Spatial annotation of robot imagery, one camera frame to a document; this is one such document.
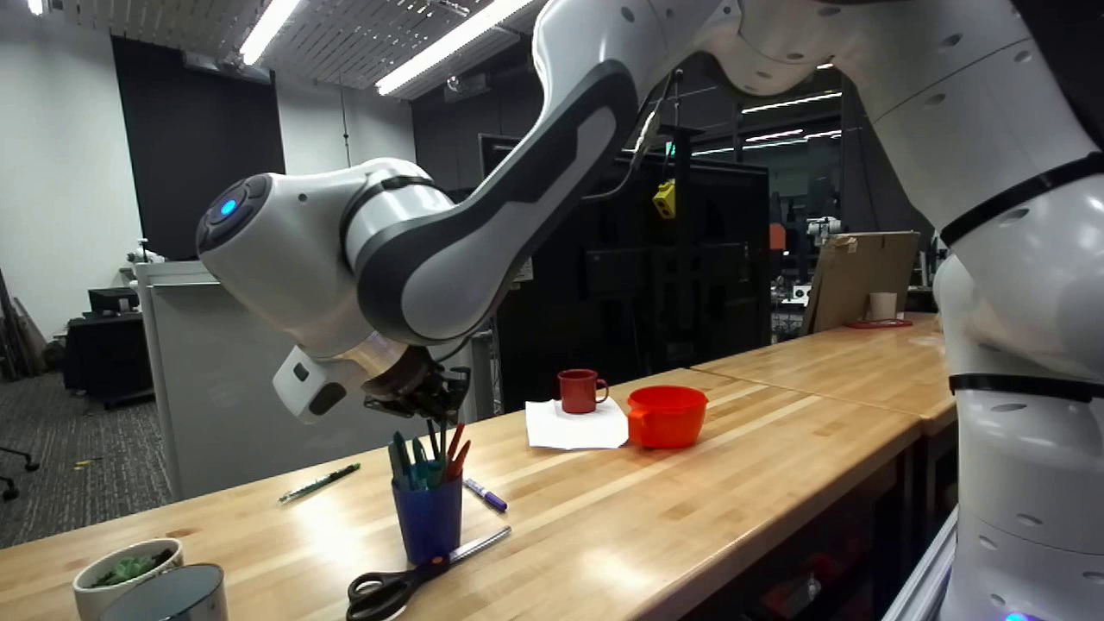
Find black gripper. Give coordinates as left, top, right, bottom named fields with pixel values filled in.
left=364, top=348, right=470, bottom=426

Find blue cup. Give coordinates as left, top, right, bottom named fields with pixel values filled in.
left=388, top=471, right=467, bottom=570

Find red pen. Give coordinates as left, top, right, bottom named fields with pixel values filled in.
left=442, top=416, right=477, bottom=483

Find short dark green pen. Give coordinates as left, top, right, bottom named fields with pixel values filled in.
left=278, top=459, right=365, bottom=506

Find red plastic cup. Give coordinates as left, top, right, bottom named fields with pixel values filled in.
left=626, top=384, right=710, bottom=452

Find small plant print cup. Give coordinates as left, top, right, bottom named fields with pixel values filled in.
left=68, top=539, right=187, bottom=621

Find white paper cup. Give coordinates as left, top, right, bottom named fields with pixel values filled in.
left=868, top=286, right=905, bottom=329

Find green marker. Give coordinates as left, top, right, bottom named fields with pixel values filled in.
left=388, top=426, right=416, bottom=486

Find purple marker with white band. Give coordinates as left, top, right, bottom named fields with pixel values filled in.
left=460, top=477, right=516, bottom=516

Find white folded cloth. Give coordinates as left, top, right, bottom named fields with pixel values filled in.
left=520, top=398, right=636, bottom=456

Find dark red mug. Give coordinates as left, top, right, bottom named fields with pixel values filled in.
left=551, top=364, right=615, bottom=416

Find grey metal cabinet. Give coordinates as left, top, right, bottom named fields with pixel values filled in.
left=134, top=256, right=503, bottom=502

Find large black cabinet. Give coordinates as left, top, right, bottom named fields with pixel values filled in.
left=477, top=135, right=778, bottom=410

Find yellow hanging tag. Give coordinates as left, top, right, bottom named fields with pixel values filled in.
left=649, top=173, right=685, bottom=225

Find low black cabinet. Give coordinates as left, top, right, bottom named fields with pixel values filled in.
left=63, top=286, right=155, bottom=415

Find black chair base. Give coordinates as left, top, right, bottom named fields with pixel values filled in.
left=0, top=445, right=44, bottom=506

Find tan cardboard box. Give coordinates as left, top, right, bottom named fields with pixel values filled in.
left=805, top=225, right=930, bottom=336

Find black handled scissors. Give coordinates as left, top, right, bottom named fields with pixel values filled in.
left=342, top=525, right=516, bottom=621

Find black wall screen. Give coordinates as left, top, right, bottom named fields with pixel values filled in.
left=106, top=31, right=289, bottom=265

